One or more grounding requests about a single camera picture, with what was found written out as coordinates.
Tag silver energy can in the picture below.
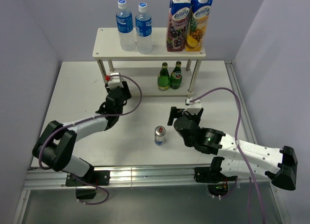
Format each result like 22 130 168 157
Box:
155 126 166 146

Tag green glass bottle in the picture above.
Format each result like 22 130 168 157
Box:
157 62 170 91
170 61 182 90

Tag Pocari Sweat bottle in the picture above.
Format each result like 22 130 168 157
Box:
116 0 135 51
135 2 153 55

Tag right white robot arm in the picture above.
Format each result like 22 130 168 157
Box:
168 106 298 191

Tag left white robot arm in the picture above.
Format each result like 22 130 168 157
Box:
32 81 132 185

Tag white two-tier shelf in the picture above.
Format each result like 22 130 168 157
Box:
93 28 206 97

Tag purple grape juice carton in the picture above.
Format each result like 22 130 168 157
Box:
166 0 190 52

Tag yellow pineapple juice carton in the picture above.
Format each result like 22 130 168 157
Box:
185 0 213 51

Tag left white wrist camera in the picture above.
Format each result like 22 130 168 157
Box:
105 72 123 89

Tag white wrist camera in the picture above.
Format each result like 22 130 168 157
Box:
182 98 202 115
105 72 123 89

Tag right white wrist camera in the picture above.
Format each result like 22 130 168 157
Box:
182 98 202 115

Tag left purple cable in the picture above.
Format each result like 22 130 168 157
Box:
38 74 143 205

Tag purple cable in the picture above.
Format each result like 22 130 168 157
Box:
38 74 143 205
190 87 267 224

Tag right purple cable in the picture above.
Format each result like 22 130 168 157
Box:
190 87 267 224

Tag aluminium frame rail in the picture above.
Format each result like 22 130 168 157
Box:
13 60 292 224

